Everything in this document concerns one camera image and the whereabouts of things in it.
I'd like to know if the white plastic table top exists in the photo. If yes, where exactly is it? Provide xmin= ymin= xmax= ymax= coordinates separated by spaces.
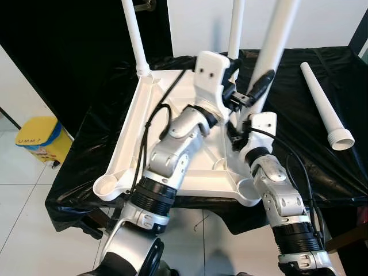
xmin=92 ymin=55 xmax=262 ymax=208

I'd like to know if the black plastic table cloth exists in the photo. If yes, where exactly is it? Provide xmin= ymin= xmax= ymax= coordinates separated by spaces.
xmin=45 ymin=46 xmax=368 ymax=233

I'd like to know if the pink plastic bag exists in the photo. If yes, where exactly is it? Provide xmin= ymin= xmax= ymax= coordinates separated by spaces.
xmin=358 ymin=204 xmax=368 ymax=231

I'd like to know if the dark brown wooden beam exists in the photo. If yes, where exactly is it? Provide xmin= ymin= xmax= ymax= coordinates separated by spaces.
xmin=80 ymin=206 xmax=116 ymax=239
xmin=325 ymin=223 xmax=368 ymax=254

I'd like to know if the grey robot left foot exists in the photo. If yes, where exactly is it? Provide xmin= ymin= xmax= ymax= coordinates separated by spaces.
xmin=154 ymin=260 xmax=176 ymax=276

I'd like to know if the yellow box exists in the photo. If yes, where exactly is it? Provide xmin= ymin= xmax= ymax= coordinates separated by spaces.
xmin=14 ymin=116 xmax=74 ymax=167

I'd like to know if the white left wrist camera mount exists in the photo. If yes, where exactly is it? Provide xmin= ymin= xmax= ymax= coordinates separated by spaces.
xmin=193 ymin=51 xmax=237 ymax=118

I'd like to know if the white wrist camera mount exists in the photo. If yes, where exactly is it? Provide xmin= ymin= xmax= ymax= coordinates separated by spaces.
xmin=239 ymin=112 xmax=278 ymax=164
xmin=193 ymin=51 xmax=237 ymax=118

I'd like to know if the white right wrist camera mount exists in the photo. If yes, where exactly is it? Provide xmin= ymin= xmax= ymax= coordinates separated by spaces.
xmin=239 ymin=112 xmax=278 ymax=164

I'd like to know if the metal door handle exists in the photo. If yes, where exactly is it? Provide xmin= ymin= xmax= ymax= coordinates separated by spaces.
xmin=133 ymin=0 xmax=157 ymax=12

